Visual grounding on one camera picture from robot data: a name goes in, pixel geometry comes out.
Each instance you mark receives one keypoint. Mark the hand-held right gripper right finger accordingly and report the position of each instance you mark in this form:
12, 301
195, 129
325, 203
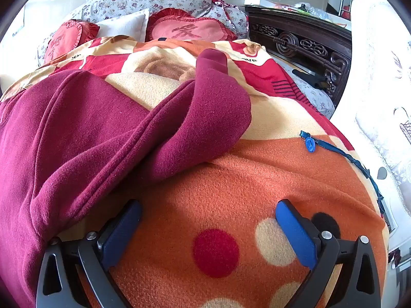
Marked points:
295, 235

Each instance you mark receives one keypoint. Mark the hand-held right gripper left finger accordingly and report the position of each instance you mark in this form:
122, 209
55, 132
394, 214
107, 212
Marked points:
122, 235

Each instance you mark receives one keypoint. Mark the maroon fleece garment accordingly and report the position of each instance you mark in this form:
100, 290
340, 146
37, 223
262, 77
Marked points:
80, 134

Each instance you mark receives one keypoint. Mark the printed orange red blanket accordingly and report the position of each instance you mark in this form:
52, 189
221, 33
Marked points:
224, 199

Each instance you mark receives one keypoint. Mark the floral bed sheet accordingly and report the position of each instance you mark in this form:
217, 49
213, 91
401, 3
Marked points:
316, 98

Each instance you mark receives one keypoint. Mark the black object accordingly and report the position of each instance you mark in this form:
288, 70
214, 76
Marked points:
310, 78

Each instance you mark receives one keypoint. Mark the white embroidered cloth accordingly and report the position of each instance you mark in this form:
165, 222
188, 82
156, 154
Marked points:
379, 86

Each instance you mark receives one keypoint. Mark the dark carved wooden cabinet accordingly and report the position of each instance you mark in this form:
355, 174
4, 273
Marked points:
298, 41

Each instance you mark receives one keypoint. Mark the small red heart pillow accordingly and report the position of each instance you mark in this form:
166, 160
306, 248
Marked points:
64, 38

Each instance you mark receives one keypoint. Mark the white pillow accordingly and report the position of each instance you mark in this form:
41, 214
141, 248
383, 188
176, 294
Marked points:
125, 25

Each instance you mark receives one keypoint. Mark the large red heart pillow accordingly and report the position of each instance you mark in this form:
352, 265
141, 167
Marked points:
189, 29

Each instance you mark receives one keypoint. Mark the clear plastic bag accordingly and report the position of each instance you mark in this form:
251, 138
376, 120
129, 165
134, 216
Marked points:
313, 10

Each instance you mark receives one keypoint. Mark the white flat box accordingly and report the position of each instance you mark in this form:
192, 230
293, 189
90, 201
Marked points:
257, 2

